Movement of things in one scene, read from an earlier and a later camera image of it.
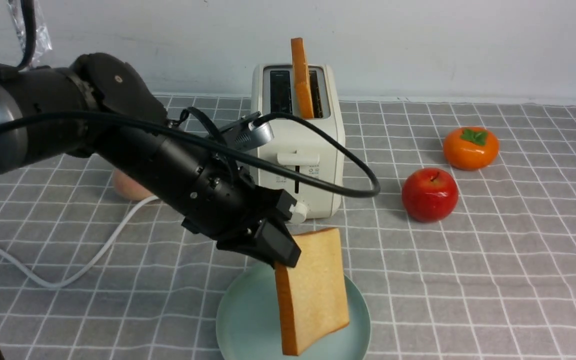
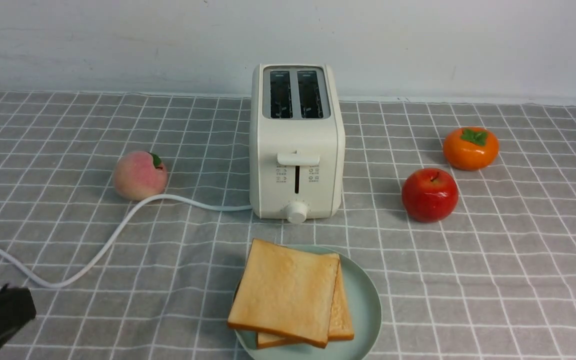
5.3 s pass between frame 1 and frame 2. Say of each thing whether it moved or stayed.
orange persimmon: stayed
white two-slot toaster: stayed
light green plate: moved
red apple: stayed
